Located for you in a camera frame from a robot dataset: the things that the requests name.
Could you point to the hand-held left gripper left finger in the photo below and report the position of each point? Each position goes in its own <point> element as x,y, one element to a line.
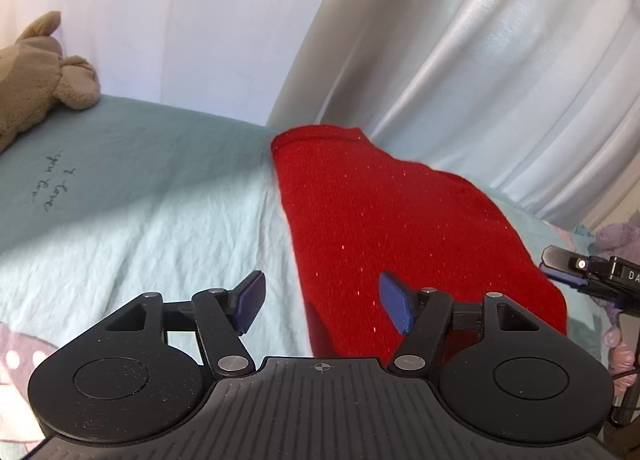
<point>250,302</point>

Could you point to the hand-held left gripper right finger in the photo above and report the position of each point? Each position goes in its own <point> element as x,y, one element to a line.
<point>395,302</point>

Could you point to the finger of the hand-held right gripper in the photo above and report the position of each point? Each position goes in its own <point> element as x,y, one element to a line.
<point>562,260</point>

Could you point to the red knit sweater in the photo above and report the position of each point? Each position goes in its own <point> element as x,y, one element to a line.
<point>400,220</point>

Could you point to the person's right hand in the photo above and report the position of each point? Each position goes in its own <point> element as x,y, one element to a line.
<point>620,357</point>

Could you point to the light teal mushroom-print bedsheet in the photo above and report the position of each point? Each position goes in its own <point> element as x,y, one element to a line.
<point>150,195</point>

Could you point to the white curtain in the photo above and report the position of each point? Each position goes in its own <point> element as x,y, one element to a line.
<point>450,55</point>

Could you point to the grey plush toy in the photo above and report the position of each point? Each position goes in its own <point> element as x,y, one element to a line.
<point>35,75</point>

